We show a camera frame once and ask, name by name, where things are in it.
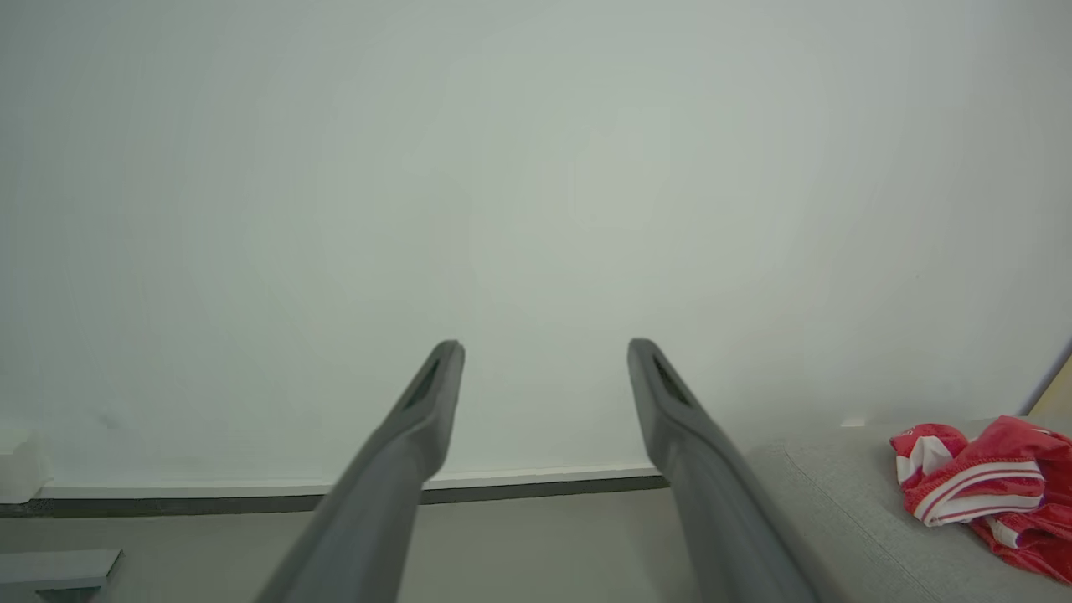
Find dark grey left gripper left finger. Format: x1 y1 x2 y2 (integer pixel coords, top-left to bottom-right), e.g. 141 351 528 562
254 338 466 603

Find red sports garment white stripes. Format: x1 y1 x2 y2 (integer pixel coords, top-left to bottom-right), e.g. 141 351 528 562
889 415 1072 585

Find grey metal frame leg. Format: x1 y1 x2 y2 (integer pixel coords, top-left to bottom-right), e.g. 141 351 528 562
0 548 124 603

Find white and black baseboard strip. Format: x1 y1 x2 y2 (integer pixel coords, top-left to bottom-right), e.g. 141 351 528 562
0 463 671 518

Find grey fabric sofa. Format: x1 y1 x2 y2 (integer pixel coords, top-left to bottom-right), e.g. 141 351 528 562
744 415 1072 603

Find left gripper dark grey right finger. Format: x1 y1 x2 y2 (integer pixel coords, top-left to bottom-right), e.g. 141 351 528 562
626 337 828 603

